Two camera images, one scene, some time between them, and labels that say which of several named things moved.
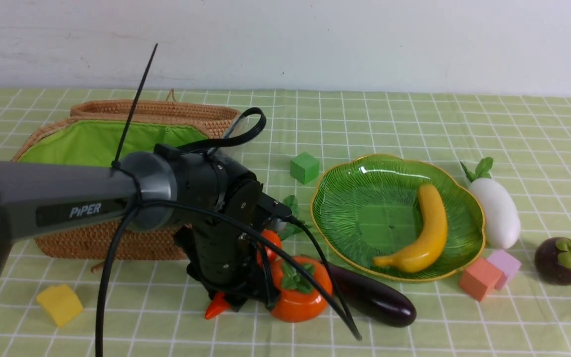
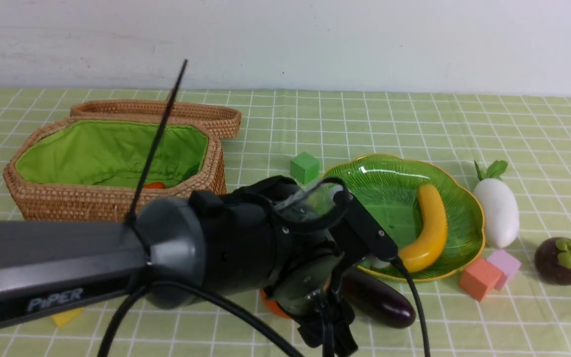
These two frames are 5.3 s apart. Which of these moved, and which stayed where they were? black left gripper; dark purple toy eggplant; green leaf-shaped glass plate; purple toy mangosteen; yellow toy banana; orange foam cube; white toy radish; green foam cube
Moved: white toy radish; black left gripper
Stayed: dark purple toy eggplant; green leaf-shaped glass plate; yellow toy banana; orange foam cube; purple toy mangosteen; green foam cube
